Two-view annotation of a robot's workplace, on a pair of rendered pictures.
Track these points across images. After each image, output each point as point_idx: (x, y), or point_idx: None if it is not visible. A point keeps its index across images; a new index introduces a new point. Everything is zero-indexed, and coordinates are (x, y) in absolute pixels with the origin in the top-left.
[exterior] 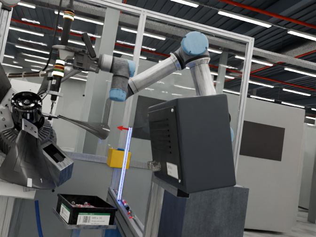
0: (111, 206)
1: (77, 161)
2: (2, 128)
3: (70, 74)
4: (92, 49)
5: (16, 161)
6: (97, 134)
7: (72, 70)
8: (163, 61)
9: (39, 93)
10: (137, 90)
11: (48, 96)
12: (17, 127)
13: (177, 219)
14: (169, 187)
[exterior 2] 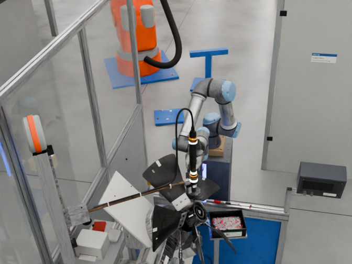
0: (234, 210)
1: (92, 198)
2: None
3: (175, 166)
4: (200, 145)
5: (227, 241)
6: (217, 188)
7: (170, 162)
8: (198, 105)
9: (175, 197)
10: None
11: (124, 186)
12: (190, 228)
13: (219, 182)
14: (316, 196)
